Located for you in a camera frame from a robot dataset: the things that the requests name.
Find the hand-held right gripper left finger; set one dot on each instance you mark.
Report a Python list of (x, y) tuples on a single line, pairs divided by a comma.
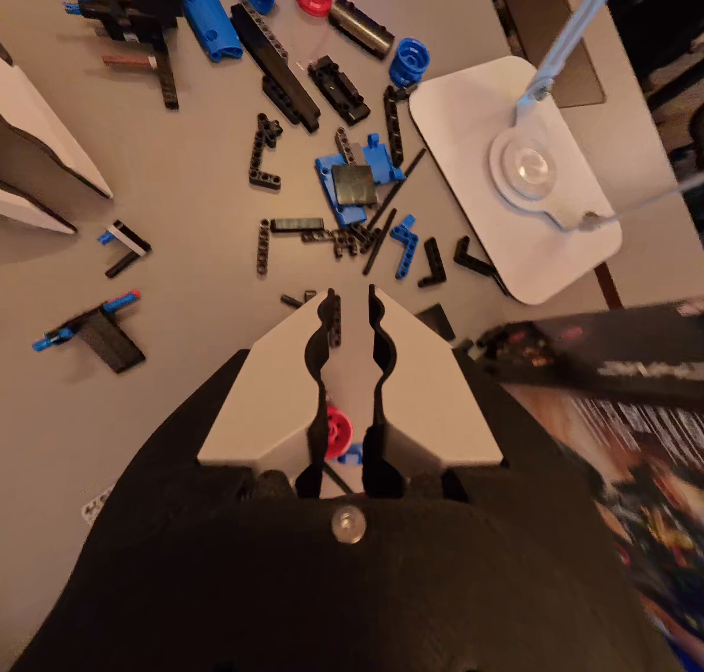
[(258, 402)]

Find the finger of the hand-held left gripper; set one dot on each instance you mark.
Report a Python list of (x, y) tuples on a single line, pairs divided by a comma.
[(22, 210), (33, 111)]

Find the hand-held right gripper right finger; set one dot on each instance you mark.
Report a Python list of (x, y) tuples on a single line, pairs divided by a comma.
[(440, 402)]

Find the black short axle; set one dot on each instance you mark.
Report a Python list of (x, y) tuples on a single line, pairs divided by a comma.
[(121, 265)]

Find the light grey short beam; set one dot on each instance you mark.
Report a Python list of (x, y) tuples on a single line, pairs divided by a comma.
[(132, 240)]

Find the small black blue brick assembly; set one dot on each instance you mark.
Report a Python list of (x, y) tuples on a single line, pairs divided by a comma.
[(110, 342)]

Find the blue frame panel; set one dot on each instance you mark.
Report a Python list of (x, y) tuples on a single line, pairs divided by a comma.
[(330, 188), (382, 160)]

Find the grey desk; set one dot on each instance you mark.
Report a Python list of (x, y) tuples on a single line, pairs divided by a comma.
[(192, 353)]

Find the black square tile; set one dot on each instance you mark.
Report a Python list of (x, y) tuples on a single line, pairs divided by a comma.
[(355, 185), (437, 320)]

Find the blue small panel piece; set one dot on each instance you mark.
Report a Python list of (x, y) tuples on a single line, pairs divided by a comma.
[(352, 455)]

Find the black long axle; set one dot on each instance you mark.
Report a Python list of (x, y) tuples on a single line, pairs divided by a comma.
[(336, 477), (396, 188), (379, 243)]

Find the black short straight beam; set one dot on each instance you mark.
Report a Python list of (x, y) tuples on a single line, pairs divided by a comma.
[(335, 320)]

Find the partly built toy truck chassis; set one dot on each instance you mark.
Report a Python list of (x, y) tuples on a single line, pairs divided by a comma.
[(137, 6)]

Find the blue angled beam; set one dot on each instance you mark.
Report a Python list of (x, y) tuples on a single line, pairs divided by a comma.
[(407, 248)]

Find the black angled beam flat plate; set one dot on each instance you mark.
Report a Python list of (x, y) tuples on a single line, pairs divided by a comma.
[(297, 225)]

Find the black connector cluster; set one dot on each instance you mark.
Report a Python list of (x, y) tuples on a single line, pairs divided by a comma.
[(341, 238)]

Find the white small angle connector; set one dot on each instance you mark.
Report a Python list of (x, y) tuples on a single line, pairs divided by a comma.
[(99, 504)]

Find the black toy set box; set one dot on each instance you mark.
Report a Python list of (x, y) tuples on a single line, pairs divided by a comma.
[(632, 435)]

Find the blue curved panel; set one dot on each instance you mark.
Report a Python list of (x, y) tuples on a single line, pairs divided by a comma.
[(212, 23)]

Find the black stacked thick beams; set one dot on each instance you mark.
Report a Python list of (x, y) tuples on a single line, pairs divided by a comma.
[(275, 61)]

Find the dark grey short beam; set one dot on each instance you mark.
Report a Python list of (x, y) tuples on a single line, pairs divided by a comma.
[(346, 144)]

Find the black long straight beam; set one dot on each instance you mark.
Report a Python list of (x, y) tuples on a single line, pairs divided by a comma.
[(393, 127)]

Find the black curved panel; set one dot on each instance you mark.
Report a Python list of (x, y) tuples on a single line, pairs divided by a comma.
[(360, 26)]

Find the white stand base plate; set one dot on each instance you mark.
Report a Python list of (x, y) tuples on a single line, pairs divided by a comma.
[(495, 188)]

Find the black rectangular frame brick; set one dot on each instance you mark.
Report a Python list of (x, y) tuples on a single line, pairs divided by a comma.
[(338, 89)]

